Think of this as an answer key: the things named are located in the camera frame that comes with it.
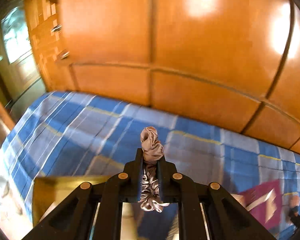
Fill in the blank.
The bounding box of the person right hand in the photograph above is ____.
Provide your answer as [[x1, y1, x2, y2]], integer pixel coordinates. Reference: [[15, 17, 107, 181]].
[[288, 195, 300, 217]]

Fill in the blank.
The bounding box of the beige satin scrunchie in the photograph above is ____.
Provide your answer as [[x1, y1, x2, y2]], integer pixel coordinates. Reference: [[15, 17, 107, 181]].
[[139, 126, 169, 213]]

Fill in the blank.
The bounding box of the gold metal tray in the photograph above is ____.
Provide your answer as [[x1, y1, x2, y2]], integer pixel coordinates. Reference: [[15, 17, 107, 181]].
[[32, 175, 180, 240]]

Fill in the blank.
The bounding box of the purple cardboard snack box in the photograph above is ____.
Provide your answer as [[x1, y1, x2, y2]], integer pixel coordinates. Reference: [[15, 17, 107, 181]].
[[232, 180, 282, 229]]

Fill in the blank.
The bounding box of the glass panel entrance door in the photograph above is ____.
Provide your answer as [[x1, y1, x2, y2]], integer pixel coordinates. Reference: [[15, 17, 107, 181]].
[[0, 0, 47, 120]]

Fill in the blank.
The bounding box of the wooden door with handle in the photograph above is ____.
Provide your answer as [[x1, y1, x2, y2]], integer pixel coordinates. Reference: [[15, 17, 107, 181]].
[[24, 0, 75, 91]]

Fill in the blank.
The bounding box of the blue plaid tablecloth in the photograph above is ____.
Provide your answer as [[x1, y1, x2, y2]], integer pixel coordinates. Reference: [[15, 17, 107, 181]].
[[2, 92, 300, 239]]

